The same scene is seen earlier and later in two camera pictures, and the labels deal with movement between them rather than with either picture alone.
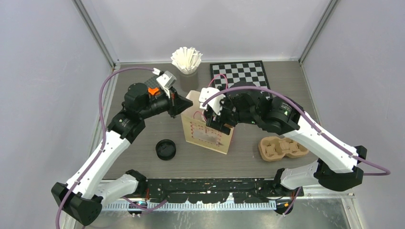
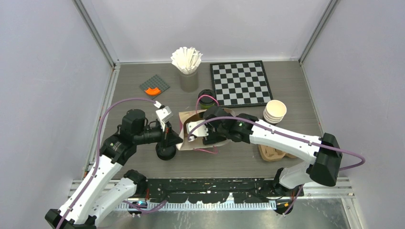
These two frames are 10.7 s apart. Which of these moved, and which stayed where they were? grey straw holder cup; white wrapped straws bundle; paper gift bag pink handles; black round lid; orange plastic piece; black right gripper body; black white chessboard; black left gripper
Moved: black left gripper; paper gift bag pink handles; black right gripper body
Stayed: white wrapped straws bundle; black white chessboard; orange plastic piece; grey straw holder cup; black round lid
